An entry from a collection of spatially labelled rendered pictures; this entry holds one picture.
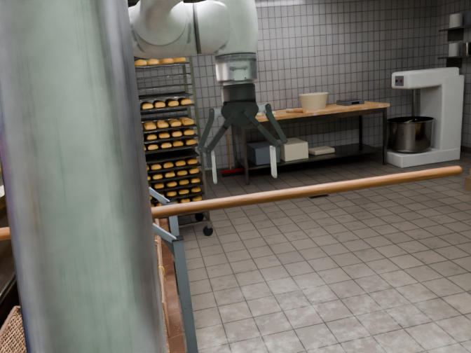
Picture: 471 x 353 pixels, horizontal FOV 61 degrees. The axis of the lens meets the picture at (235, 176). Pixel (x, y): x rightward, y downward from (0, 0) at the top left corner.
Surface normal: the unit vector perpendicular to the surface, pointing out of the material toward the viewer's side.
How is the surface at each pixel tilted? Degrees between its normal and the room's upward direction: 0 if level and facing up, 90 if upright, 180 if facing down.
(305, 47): 90
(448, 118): 90
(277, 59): 90
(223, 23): 88
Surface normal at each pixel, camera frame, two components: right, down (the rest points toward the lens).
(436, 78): 0.21, 0.23
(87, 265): 0.33, 0.03
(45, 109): 0.07, 0.06
